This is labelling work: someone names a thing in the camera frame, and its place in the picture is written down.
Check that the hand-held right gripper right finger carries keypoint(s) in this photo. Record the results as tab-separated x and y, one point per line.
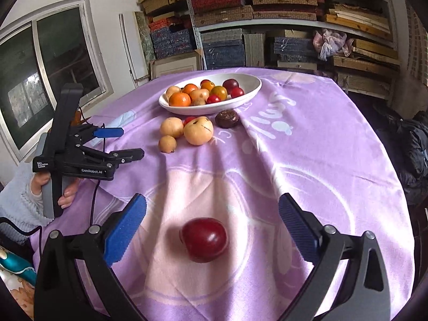
297	230

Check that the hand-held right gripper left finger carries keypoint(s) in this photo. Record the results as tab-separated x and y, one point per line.
127	227

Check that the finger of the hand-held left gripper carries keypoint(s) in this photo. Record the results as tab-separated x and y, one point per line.
108	132
132	154

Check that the large orange tangerine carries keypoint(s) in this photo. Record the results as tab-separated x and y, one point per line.
179	99

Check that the large red plum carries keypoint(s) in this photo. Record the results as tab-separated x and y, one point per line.
230	83
204	240

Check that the white oval plate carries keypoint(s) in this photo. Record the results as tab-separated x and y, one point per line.
249	82

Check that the person's left hand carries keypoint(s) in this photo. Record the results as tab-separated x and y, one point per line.
68	195

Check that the brown wooden chair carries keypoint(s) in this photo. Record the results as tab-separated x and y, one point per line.
77	117

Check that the small yellow pepino melon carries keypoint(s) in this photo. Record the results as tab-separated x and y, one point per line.
167	143

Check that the purple printed blanket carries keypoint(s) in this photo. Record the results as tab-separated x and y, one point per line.
334	174

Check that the large yellow pepino melon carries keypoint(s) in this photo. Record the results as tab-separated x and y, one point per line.
198	132

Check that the white framed window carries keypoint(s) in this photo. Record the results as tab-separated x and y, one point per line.
57	57

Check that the white panel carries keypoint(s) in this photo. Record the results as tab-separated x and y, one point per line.
132	46

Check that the large dark passion fruit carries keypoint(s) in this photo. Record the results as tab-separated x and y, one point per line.
227	118

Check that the green marbled panel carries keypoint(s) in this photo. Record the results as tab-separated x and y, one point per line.
145	36

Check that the green orange tangerine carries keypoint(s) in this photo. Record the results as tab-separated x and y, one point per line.
219	92

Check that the teal patterned cloth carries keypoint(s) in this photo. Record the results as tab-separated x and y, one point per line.
13	260

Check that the stack of blue patterned boxes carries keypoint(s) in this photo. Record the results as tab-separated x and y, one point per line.
222	52

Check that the dark jacket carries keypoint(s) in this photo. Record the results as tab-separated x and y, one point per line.
411	147

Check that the white metal shelf rack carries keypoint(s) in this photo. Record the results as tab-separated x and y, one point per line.
227	25

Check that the shelf of stacked boxes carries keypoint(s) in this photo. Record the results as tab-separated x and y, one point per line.
222	13

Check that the pink plastic bag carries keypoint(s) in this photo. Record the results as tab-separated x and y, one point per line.
329	43

